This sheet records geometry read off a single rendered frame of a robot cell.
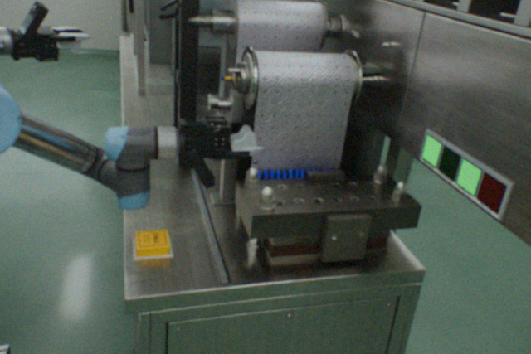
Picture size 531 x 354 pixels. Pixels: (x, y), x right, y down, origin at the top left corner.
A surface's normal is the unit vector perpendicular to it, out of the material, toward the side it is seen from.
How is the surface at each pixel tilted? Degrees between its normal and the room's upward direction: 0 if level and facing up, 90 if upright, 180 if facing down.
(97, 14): 90
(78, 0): 90
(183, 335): 90
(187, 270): 0
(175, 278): 0
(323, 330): 90
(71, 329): 0
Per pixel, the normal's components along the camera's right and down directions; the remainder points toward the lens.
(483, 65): -0.96, 0.03
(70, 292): 0.09, -0.91
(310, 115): 0.26, 0.40
